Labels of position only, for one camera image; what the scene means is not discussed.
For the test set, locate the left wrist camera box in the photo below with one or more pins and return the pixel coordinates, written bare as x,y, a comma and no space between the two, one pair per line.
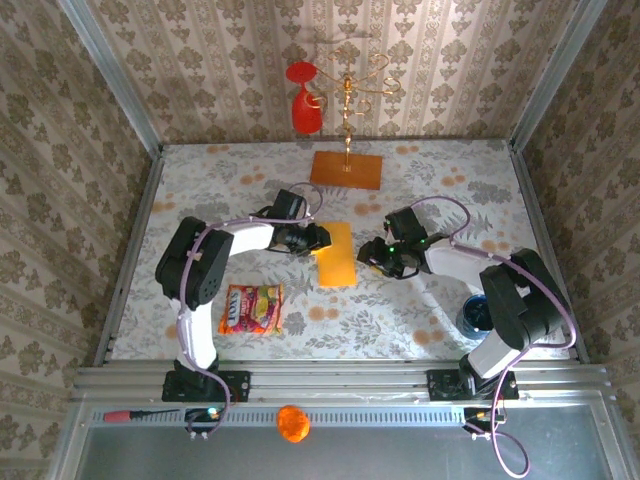
289,202

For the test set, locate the orange mesh ball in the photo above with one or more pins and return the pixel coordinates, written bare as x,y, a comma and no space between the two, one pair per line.
293,424

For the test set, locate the aluminium side rail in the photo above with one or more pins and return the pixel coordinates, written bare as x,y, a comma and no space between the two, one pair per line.
531,200
134,250

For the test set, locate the wide aluminium base rail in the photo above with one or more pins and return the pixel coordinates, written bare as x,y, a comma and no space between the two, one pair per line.
340,380

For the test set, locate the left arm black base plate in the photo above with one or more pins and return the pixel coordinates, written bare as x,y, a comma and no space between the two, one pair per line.
240,385

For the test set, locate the colourful candy bag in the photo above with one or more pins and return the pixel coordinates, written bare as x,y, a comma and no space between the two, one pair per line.
252,309

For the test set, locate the aluminium corner post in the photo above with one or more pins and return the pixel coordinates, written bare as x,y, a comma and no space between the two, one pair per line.
552,75
112,75

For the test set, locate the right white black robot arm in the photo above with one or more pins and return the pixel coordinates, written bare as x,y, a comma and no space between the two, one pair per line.
520,300

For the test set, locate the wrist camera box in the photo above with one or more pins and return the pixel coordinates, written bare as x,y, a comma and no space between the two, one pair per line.
405,222
289,202

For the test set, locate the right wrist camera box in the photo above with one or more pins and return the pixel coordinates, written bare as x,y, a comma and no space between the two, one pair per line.
405,222

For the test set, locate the grey metal sheet panel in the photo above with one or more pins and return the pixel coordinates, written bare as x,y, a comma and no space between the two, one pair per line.
375,455

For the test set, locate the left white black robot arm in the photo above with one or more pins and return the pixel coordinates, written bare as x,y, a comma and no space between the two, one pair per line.
200,265

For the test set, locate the floral tablecloth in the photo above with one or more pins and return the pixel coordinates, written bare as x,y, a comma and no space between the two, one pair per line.
350,325

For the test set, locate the dark blue cup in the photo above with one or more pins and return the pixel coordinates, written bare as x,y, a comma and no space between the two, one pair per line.
475,317

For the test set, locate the gold glass rack stand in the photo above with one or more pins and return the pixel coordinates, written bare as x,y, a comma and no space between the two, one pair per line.
345,172

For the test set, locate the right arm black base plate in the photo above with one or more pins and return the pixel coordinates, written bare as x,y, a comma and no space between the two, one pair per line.
440,385

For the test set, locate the small circuit board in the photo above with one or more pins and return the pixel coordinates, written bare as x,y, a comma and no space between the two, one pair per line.
480,415
210,413

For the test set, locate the red wine glass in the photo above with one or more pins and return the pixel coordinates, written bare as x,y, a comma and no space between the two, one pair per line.
305,112

